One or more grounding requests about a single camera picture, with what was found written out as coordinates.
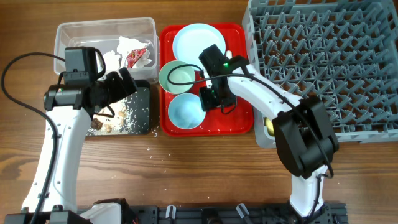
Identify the grey dishwasher rack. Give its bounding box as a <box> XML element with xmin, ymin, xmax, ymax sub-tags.
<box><xmin>242</xmin><ymin>0</ymin><xmax>397</xmax><ymax>143</ymax></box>

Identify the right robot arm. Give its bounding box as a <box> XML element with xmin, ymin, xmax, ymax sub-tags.
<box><xmin>198</xmin><ymin>45</ymin><xmax>339</xmax><ymax>223</ymax></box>

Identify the clear plastic waste bin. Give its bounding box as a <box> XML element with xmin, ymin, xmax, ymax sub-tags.
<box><xmin>54</xmin><ymin>17</ymin><xmax>160</xmax><ymax>83</ymax></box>

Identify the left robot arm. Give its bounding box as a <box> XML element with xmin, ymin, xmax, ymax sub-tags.
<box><xmin>4</xmin><ymin>47</ymin><xmax>139</xmax><ymax>223</ymax></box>

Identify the black food waste tray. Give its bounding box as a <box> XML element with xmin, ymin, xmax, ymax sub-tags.
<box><xmin>85</xmin><ymin>79</ymin><xmax>152</xmax><ymax>136</ymax></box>

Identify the yellow cup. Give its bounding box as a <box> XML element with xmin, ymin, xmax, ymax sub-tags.
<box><xmin>264</xmin><ymin>118</ymin><xmax>274</xmax><ymax>136</ymax></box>

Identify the food scraps and rice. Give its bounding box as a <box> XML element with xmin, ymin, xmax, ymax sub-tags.
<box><xmin>86</xmin><ymin>90</ymin><xmax>150</xmax><ymax>135</ymax></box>

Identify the white plastic spoon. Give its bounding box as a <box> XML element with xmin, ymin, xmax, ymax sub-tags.
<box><xmin>225</xmin><ymin>50</ymin><xmax>233</xmax><ymax>59</ymax></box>

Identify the white napkin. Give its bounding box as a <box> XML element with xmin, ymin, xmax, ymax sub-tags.
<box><xmin>117</xmin><ymin>36</ymin><xmax>152</xmax><ymax>68</ymax></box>
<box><xmin>103</xmin><ymin>50</ymin><xmax>121</xmax><ymax>72</ymax></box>

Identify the red snack wrapper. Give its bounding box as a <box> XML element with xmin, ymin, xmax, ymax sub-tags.
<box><xmin>126</xmin><ymin>48</ymin><xmax>146</xmax><ymax>68</ymax></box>

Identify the light blue bowl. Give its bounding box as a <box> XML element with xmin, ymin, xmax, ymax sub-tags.
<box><xmin>168</xmin><ymin>93</ymin><xmax>206</xmax><ymax>130</ymax></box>

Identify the red serving tray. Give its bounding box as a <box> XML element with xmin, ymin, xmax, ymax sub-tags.
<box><xmin>159</xmin><ymin>23</ymin><xmax>254</xmax><ymax>137</ymax></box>

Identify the light blue plate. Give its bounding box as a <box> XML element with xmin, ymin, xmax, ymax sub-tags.
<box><xmin>172</xmin><ymin>23</ymin><xmax>226</xmax><ymax>68</ymax></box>

